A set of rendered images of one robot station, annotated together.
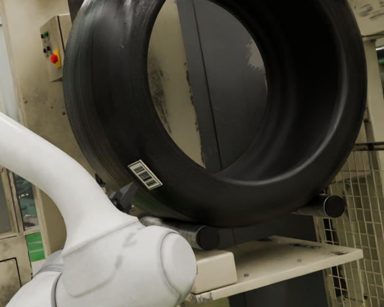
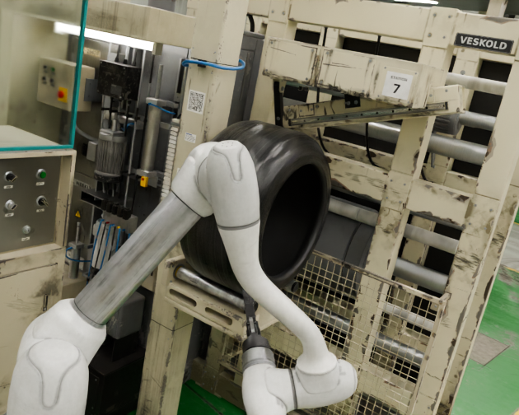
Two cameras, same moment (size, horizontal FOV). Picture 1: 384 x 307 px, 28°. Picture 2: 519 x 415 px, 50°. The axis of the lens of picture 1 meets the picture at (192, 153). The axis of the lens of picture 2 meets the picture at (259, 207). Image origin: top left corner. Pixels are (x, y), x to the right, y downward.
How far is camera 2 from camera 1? 1.20 m
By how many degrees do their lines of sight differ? 38
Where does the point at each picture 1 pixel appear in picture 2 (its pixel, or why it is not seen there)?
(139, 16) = (271, 193)
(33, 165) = (305, 329)
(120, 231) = (336, 366)
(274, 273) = (268, 322)
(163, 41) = not seen: hidden behind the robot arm
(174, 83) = not seen: hidden behind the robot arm
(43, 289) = (284, 383)
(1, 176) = (56, 204)
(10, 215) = (53, 231)
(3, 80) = not seen: outside the picture
